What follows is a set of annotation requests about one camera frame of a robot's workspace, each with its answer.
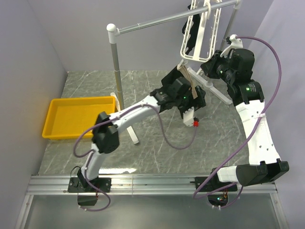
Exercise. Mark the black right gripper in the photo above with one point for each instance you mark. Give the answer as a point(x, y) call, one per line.
point(208, 67)

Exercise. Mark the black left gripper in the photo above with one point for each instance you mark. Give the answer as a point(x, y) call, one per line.
point(198, 103)

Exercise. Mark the white clip hanger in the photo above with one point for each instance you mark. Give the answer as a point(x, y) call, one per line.
point(195, 53)

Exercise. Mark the black underwear with beige waistband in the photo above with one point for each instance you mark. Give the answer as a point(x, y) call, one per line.
point(175, 84)

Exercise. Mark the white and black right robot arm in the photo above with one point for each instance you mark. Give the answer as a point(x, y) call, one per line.
point(265, 164)

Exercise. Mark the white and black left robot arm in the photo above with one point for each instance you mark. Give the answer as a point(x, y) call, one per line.
point(106, 131)

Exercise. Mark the black garment on hanger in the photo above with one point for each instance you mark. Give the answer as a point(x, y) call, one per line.
point(193, 33)

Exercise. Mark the white and silver drying rack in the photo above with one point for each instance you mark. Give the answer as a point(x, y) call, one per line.
point(164, 50)

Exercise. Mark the yellow plastic tray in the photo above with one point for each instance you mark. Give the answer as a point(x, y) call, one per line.
point(68, 118)

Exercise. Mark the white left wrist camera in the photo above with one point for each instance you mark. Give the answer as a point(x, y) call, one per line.
point(188, 117)

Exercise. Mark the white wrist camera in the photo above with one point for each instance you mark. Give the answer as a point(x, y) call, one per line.
point(234, 43)
point(188, 117)

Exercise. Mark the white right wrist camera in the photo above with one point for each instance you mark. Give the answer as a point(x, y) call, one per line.
point(234, 43)

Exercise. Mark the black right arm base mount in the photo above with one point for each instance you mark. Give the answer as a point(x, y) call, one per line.
point(212, 184)

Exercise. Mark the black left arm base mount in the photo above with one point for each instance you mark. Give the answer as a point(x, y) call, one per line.
point(75, 185)

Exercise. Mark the aluminium rail frame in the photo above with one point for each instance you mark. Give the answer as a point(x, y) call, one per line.
point(151, 186)

